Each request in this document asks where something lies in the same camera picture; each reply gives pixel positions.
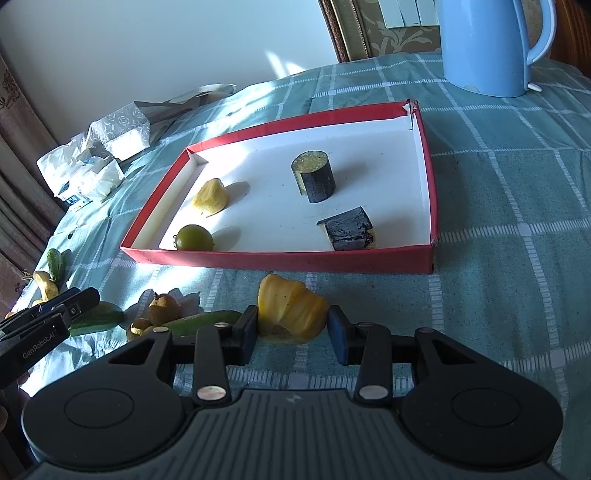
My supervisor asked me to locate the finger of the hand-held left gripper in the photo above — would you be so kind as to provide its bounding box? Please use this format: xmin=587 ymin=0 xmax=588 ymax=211
xmin=0 ymin=287 xmax=101 ymax=340
xmin=28 ymin=288 xmax=84 ymax=310

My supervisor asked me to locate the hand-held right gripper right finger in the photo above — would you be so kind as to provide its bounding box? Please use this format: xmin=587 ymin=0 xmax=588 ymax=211
xmin=327 ymin=305 xmax=483 ymax=407

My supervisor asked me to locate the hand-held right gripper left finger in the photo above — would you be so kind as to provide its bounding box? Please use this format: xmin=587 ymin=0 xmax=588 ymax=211
xmin=108 ymin=305 xmax=259 ymax=407

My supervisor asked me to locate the yellow fruit piece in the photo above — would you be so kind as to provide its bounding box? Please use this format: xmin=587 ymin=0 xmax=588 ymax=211
xmin=256 ymin=273 xmax=329 ymax=344
xmin=191 ymin=179 xmax=230 ymax=216

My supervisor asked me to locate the dark eggplant piece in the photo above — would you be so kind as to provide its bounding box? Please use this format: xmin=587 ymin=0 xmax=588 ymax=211
xmin=316 ymin=207 xmax=378 ymax=252

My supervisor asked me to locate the green tomato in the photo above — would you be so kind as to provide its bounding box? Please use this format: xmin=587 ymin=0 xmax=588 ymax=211
xmin=174 ymin=224 xmax=215 ymax=252

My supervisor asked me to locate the red cardboard box tray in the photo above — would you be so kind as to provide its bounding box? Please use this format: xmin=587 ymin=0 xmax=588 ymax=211
xmin=120 ymin=98 xmax=438 ymax=275

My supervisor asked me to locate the black cylinder block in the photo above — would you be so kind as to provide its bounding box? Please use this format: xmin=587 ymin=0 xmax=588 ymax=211
xmin=291 ymin=150 xmax=336 ymax=205

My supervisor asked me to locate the yellow banana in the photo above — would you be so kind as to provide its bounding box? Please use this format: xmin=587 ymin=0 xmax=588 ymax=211
xmin=30 ymin=271 xmax=60 ymax=303

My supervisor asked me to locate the small green cucumber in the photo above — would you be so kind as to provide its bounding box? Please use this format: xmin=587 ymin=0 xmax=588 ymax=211
xmin=46 ymin=249 xmax=68 ymax=283

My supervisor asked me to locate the blue and white packet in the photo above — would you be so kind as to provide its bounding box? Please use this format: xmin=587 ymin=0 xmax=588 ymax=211
xmin=60 ymin=185 xmax=93 ymax=211

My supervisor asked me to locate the beige patterned curtain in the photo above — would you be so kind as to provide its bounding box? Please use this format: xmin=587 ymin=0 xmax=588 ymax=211
xmin=0 ymin=51 xmax=65 ymax=287

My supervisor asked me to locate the white tissue pack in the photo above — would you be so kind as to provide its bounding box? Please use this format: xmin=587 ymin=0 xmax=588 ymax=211
xmin=37 ymin=134 xmax=125 ymax=204

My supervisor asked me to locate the grey patterned paper bag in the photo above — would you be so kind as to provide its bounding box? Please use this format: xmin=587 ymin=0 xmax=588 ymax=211
xmin=90 ymin=83 xmax=237 ymax=162

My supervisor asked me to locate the green checked tablecloth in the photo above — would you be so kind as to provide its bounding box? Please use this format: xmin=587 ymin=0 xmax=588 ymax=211
xmin=9 ymin=51 xmax=591 ymax=480

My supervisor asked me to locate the blue electric kettle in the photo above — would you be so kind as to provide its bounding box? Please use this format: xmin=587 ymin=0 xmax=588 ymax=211
xmin=435 ymin=0 xmax=557 ymax=99

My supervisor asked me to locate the brown wooden chair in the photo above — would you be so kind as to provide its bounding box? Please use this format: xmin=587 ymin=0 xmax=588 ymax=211
xmin=549 ymin=0 xmax=591 ymax=84

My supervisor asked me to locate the ornate wooden wall frame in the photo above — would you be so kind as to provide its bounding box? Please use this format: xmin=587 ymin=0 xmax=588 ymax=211
xmin=318 ymin=0 xmax=370 ymax=63

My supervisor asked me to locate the white wall switch panel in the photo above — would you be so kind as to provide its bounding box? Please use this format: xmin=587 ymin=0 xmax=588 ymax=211
xmin=379 ymin=0 xmax=439 ymax=27

